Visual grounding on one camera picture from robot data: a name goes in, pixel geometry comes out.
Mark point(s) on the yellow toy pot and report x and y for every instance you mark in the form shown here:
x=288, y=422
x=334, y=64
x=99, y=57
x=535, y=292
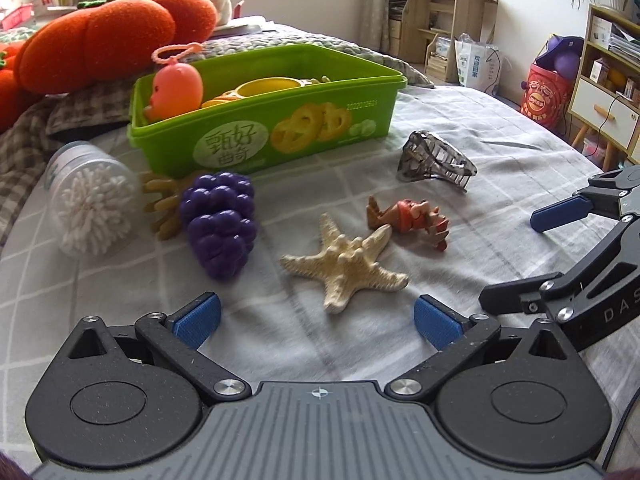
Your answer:
x=270, y=85

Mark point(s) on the dark translucent hair claw clip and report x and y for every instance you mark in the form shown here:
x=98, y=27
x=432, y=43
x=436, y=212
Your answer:
x=420, y=155

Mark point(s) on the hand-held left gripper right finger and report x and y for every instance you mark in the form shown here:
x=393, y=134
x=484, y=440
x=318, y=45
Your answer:
x=437, y=322

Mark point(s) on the white paper bag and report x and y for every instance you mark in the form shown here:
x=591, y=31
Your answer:
x=472, y=67

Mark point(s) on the large orange pumpkin cushion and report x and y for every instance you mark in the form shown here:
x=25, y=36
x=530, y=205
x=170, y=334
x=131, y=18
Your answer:
x=100, y=40

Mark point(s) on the clear cotton swab jar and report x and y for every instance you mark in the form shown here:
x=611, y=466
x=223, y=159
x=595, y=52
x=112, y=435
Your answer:
x=85, y=205

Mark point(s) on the grey grid bed sheet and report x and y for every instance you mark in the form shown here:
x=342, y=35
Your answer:
x=500, y=135

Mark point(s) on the orange yellow toy dish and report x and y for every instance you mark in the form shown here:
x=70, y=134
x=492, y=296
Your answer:
x=222, y=100

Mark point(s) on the pink white plush bunny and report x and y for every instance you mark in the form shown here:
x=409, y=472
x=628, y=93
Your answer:
x=220, y=5

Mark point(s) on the teal leaf pattern pillow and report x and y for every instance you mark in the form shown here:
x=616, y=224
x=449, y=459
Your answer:
x=17, y=35

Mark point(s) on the tan rubber octopus toy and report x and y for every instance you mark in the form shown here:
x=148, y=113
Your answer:
x=315, y=80
x=160, y=205

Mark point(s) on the wooden desk with shelves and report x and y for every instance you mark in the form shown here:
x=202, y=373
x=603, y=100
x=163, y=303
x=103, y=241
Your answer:
x=465, y=10

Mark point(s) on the small orange pumpkin cushion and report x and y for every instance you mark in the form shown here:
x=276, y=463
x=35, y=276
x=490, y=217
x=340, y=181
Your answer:
x=10, y=90

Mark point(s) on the wooden cabinet with white drawer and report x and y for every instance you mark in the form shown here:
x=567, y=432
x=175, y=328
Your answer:
x=600, y=105

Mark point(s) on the brown reindeer figurine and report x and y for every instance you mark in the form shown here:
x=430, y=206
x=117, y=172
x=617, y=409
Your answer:
x=405, y=215

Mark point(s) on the beige starfish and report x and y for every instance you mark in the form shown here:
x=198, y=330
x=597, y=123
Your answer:
x=350, y=265

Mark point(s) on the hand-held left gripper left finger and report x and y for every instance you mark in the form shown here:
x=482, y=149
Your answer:
x=195, y=322

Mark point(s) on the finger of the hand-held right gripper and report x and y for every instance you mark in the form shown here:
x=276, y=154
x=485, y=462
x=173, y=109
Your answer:
x=520, y=295
x=560, y=212

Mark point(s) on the beige curtain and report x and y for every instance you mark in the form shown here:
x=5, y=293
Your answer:
x=377, y=5

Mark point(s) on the purple plush toy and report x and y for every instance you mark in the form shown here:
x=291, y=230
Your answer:
x=567, y=62

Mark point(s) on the white papers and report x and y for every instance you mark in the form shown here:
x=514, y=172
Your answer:
x=245, y=25

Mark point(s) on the purple toy grapes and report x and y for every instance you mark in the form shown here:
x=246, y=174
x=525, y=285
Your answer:
x=220, y=230

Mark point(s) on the red plastic basket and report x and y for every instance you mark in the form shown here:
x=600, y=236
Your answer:
x=15, y=15

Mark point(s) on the green plastic box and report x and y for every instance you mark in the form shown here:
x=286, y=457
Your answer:
x=165, y=150

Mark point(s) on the red printed bucket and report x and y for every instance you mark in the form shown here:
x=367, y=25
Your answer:
x=545, y=95

